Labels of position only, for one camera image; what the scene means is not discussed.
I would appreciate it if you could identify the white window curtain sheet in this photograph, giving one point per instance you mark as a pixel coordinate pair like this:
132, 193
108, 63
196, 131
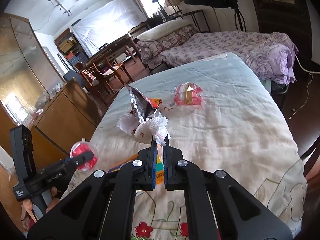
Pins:
107, 24

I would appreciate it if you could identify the purple floral bed cover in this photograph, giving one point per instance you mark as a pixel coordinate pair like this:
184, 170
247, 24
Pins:
269, 56

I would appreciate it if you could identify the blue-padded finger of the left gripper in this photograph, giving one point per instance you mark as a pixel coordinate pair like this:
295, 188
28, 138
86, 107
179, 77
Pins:
82, 158

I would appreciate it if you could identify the white tissue wrapper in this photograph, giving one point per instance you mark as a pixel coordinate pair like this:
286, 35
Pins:
154, 129

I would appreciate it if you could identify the dark framed painting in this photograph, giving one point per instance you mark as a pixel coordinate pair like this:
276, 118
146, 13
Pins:
286, 16

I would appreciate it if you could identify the red clear plastic wrapper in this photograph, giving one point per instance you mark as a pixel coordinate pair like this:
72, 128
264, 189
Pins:
187, 95

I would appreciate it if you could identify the wooden chair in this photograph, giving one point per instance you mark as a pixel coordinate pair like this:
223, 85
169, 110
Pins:
96, 76

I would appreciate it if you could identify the small red plastic wrapper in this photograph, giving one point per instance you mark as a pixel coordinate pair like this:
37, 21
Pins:
83, 146

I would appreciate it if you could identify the person's left hand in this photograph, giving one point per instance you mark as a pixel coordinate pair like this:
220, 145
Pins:
28, 218

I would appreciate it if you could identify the red silver snack bag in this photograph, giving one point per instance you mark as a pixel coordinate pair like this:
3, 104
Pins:
142, 107

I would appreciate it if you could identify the floral folded quilt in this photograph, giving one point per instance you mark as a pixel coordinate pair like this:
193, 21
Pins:
150, 50

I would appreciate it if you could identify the wooden sideboard cabinet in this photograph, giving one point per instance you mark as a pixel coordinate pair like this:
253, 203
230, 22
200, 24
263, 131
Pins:
70, 116

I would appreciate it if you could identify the dark wooden table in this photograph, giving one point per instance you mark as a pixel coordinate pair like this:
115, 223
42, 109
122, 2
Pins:
122, 42

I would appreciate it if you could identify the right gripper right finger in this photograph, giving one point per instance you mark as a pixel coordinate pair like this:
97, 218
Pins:
172, 178

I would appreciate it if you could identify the white pillow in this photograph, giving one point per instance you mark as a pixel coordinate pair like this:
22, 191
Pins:
163, 30

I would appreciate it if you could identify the bookshelf with boxes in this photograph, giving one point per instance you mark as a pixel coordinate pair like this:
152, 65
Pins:
70, 48

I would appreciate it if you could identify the metal bed headboard frame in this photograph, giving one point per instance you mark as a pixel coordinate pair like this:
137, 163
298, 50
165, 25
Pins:
179, 14

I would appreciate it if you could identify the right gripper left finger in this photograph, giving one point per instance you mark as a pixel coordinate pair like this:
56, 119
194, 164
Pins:
147, 176

